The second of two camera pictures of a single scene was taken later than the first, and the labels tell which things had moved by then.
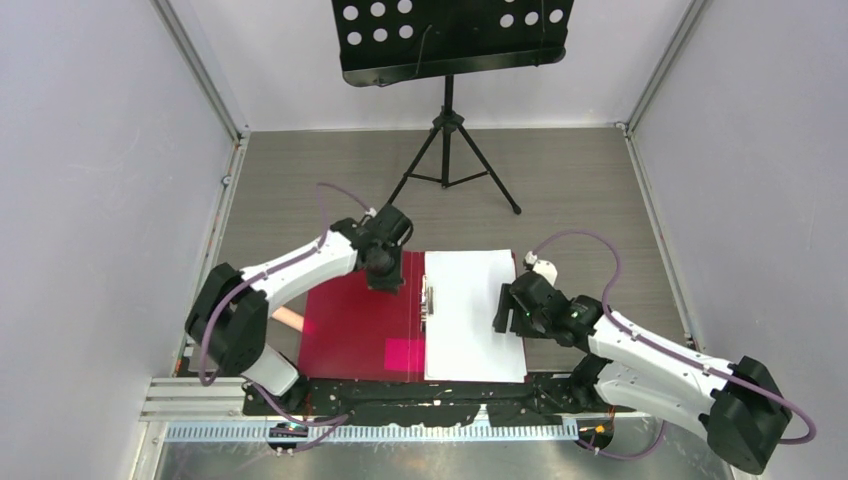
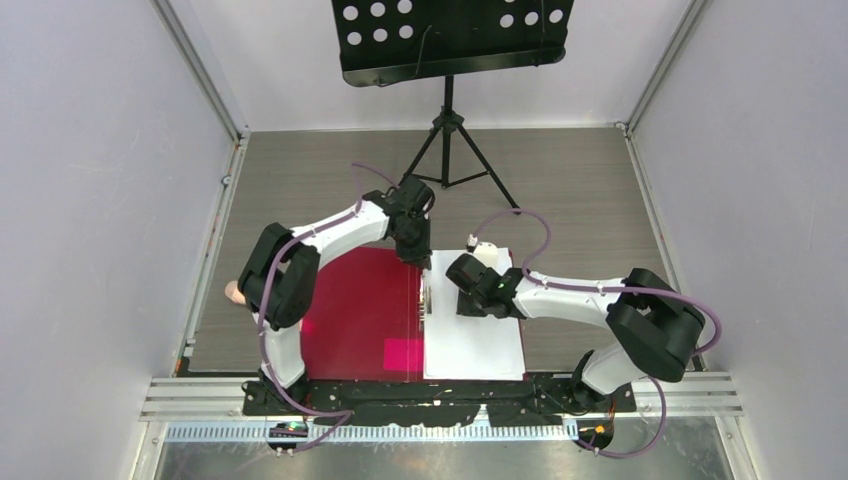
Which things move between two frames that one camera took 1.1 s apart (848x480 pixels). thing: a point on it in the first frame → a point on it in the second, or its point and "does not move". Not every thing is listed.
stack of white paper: [460, 341] does not move
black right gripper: [507, 301] → [464, 308]
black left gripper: [391, 283] → [419, 254]
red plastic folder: [352, 332] does not move
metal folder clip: [427, 302] does not move
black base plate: [435, 404] does not move
